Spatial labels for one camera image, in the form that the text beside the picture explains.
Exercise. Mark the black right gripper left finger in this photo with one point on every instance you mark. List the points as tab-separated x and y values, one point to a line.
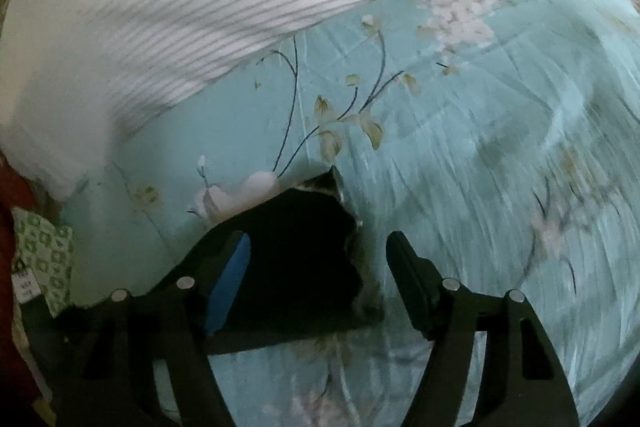
99	361

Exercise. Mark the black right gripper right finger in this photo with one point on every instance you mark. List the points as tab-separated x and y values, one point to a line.
523	382

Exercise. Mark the black pants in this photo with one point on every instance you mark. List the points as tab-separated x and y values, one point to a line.
307	275

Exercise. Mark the green white patterned pillow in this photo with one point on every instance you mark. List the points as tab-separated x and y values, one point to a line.
49	251

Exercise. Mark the red cream blanket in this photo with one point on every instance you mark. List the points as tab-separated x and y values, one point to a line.
15	192

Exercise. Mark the teal floral bedsheet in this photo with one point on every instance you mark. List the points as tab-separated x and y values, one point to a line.
501	136

